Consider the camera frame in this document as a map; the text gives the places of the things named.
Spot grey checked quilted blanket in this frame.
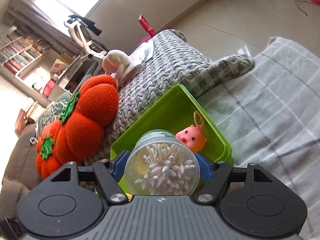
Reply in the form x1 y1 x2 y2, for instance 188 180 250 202
84 29 254 166

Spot small orange pumpkin cushion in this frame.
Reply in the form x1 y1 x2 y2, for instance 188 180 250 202
36 120 62 180

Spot wooden bookshelf with books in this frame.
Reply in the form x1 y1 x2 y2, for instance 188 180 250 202
1 28 52 74

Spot brown sofa cushion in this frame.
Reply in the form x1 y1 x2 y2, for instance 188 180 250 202
0 124 42 219

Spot green patterned pillow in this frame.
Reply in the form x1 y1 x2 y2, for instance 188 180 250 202
35 91 71 138

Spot papers on bed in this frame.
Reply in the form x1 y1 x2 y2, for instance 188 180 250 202
129 40 154 66

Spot grey curtain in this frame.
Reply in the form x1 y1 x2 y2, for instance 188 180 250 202
3 0 81 56

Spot white plush rabbit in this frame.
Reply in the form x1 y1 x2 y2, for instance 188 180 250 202
102 49 131 83

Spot white office chair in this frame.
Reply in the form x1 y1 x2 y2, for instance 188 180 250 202
56 15 108 93

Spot pink pig toy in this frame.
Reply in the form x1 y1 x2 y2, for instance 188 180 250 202
175 111 207 153

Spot clear cotton swab jar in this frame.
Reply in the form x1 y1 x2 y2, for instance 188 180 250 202
124 129 200 196

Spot red plastic stool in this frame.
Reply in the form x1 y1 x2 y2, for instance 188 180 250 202
138 14 156 45

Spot large orange pumpkin cushion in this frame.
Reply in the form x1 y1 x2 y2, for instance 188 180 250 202
54 74 119 164

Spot green plastic storage box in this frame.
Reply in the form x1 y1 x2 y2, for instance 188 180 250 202
110 84 234 164

